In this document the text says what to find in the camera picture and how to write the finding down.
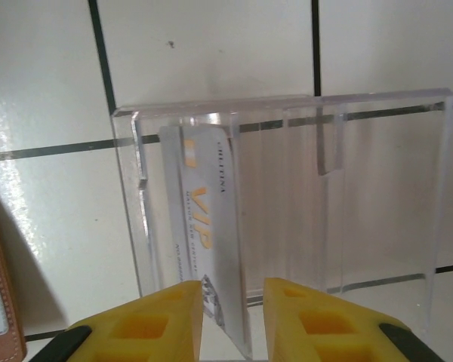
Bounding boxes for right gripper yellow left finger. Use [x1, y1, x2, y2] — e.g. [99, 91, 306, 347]
[29, 278, 205, 362]

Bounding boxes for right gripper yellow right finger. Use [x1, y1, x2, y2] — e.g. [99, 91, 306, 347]
[262, 277, 445, 362]

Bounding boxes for silver VIP card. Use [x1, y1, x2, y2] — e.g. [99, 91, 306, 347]
[158, 123, 254, 359]

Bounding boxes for brown leather card holder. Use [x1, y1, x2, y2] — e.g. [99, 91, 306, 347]
[0, 176, 26, 362]

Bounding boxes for clear acrylic card stand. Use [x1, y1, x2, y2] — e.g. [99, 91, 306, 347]
[112, 87, 453, 359]

